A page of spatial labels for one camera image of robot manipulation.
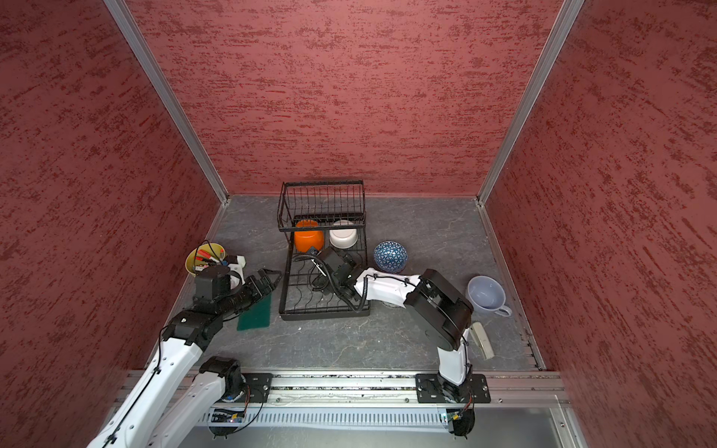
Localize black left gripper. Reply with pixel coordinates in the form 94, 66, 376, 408
217, 269, 284, 318

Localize white ceramic bowl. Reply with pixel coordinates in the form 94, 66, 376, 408
329, 220, 359, 249

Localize orange plastic bowl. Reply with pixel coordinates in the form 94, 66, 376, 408
293, 220, 325, 253

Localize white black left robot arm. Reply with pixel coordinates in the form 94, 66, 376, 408
90, 264, 282, 447

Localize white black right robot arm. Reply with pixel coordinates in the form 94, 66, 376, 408
304, 248, 474, 405

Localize green sponge cloth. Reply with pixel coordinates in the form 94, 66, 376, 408
236, 294, 272, 332

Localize blue patterned bowl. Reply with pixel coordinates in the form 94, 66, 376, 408
373, 241, 408, 274

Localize grey green patterned bowl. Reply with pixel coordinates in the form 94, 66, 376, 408
375, 301, 404, 309

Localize yellow utensil cup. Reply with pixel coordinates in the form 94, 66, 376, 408
185, 242, 227, 276

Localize light blue mug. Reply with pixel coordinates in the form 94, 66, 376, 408
466, 276, 513, 317

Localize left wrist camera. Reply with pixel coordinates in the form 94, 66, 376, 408
225, 255, 246, 289

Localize black wire dish rack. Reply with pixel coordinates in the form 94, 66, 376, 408
277, 180, 371, 321

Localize red handled tool in cup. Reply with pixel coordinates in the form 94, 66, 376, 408
192, 249, 221, 265

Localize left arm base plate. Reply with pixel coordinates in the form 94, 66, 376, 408
218, 373, 274, 404

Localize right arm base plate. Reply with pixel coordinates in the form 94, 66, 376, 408
415, 373, 491, 405

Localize aluminium front rail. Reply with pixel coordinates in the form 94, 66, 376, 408
266, 371, 571, 408

